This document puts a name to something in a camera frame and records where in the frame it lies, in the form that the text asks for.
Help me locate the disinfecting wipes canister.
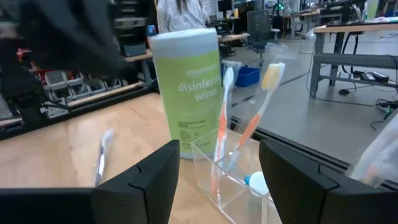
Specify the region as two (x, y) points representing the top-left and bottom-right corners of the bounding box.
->
(148, 27), (223, 161)

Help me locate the black power strip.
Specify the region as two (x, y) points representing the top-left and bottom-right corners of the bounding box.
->
(353, 70), (391, 83)

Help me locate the orange toothbrush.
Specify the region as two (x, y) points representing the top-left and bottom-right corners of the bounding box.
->
(226, 62), (287, 172)
(349, 116), (398, 189)
(210, 66), (235, 200)

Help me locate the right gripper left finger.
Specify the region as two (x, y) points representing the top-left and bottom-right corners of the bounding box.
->
(0, 139), (181, 224)

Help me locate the clear acrylic organizer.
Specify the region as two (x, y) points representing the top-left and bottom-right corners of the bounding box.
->
(190, 128), (282, 224)

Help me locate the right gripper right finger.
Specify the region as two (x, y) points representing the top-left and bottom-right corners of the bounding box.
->
(259, 138), (398, 224)

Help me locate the person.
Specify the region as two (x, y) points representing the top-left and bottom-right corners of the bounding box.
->
(156, 0), (211, 34)

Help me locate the dark office chair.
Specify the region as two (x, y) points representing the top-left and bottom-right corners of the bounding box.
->
(246, 9), (282, 60)

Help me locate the blue plastic bin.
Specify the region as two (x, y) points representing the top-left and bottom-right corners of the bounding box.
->
(234, 65), (261, 88)

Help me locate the wooden top workbench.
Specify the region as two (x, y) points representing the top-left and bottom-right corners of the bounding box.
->
(308, 22), (398, 100)

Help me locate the black equipment case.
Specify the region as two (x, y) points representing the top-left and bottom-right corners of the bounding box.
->
(113, 15), (147, 58)

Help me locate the grey parts bin rack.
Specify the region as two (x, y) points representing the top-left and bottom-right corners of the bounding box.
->
(15, 46), (150, 108)

